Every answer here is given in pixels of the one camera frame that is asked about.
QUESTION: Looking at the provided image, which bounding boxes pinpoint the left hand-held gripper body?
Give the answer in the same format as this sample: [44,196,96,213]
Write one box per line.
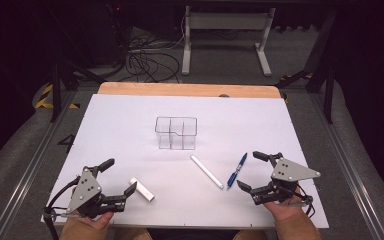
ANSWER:
[65,166,128,220]

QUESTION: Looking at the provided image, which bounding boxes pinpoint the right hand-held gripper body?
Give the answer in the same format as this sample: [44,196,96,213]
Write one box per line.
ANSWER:
[252,157,322,206]

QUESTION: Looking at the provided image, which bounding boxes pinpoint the white pen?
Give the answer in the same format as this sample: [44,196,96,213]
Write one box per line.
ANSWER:
[189,154,225,190]

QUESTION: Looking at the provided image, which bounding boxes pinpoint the clear plastic pen organizer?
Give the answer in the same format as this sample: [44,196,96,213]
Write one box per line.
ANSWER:
[154,116,198,151]

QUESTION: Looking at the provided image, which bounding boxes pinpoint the person's left hand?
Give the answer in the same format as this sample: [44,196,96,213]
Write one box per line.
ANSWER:
[70,186,115,231]

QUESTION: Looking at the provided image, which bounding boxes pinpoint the person's right hand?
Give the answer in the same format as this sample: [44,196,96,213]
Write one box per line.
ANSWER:
[263,186,309,223]

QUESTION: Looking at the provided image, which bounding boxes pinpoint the short white tube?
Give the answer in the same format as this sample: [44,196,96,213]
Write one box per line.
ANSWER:
[128,177,156,203]

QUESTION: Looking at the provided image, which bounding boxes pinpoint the blue pen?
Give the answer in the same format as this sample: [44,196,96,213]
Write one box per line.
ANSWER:
[226,152,249,190]

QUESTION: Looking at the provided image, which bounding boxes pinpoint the black metal stand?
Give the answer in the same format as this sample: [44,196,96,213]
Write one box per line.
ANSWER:
[48,59,105,123]
[276,9,336,124]

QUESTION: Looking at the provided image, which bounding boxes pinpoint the wooden table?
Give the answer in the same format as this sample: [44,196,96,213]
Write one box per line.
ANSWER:
[97,81,282,99]

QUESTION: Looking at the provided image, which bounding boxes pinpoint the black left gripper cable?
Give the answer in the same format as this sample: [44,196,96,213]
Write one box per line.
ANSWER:
[43,175,82,240]

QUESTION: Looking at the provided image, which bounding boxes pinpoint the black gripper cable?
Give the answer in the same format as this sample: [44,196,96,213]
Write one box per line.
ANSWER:
[293,186,316,218]
[43,175,82,240]

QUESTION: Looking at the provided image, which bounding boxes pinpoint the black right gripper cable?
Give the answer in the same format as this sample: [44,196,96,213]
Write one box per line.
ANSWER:
[293,186,316,218]

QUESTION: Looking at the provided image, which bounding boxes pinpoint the aluminium floor rail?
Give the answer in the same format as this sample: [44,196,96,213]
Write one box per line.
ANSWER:
[0,93,78,240]
[308,93,384,240]

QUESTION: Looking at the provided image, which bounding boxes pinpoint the black floor cables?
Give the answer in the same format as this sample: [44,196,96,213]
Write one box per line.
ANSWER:
[108,3,182,84]

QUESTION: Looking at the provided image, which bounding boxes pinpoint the white metal desk frame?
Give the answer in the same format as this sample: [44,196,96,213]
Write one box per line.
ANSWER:
[181,4,277,77]

